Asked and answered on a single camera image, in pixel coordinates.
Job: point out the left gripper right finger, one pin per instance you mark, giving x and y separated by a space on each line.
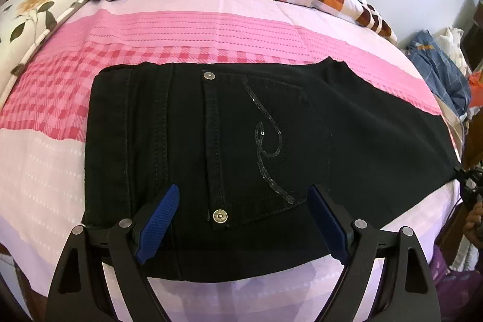
405 290

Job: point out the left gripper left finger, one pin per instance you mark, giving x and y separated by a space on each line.
79 289

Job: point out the black denim pants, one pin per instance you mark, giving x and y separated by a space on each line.
243 144

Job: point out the pink checked bed sheet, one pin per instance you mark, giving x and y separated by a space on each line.
43 123

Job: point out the blue plaid cloth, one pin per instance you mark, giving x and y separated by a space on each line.
440 73

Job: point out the white floral pillow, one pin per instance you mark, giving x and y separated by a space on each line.
25 26

